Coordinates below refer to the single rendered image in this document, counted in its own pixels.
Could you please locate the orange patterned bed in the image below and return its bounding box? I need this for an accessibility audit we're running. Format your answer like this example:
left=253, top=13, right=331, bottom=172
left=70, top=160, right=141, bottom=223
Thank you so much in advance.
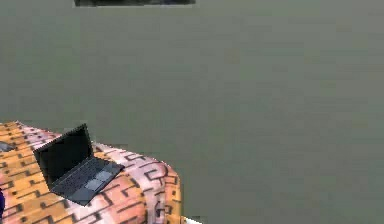
left=0, top=120, right=204, bottom=224

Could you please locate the black open laptop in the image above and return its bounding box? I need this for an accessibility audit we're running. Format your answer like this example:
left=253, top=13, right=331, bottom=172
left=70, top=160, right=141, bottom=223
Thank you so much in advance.
left=32, top=123, right=126, bottom=207

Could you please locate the small grey flat object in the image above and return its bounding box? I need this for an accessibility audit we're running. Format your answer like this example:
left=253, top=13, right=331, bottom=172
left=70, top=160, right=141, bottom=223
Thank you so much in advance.
left=0, top=141, right=16, bottom=153

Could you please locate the dark blue object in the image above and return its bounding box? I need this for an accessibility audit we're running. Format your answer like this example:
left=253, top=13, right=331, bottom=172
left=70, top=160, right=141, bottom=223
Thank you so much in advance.
left=0, top=188, right=6, bottom=221

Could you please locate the dark framed wall picture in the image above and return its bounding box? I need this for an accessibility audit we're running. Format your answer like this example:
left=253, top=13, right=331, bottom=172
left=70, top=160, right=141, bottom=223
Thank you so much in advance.
left=73, top=0, right=197, bottom=8

